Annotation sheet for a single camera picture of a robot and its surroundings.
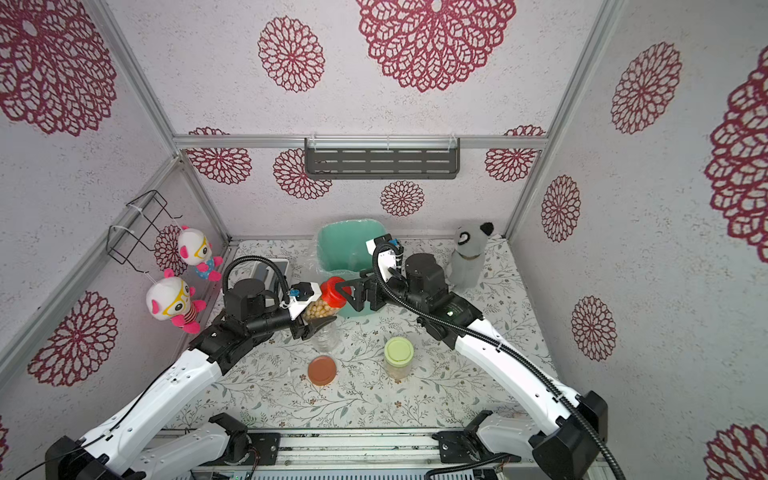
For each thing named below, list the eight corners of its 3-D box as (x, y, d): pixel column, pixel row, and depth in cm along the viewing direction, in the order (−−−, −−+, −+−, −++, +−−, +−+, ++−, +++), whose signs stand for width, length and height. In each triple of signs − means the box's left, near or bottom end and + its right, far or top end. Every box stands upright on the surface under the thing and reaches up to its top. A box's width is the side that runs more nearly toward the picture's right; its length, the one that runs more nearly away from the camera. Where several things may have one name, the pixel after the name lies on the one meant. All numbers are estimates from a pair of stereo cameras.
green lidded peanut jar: (384, 381, 87) (384, 363, 76) (384, 356, 92) (384, 336, 81) (411, 381, 87) (415, 363, 76) (410, 356, 92) (413, 336, 81)
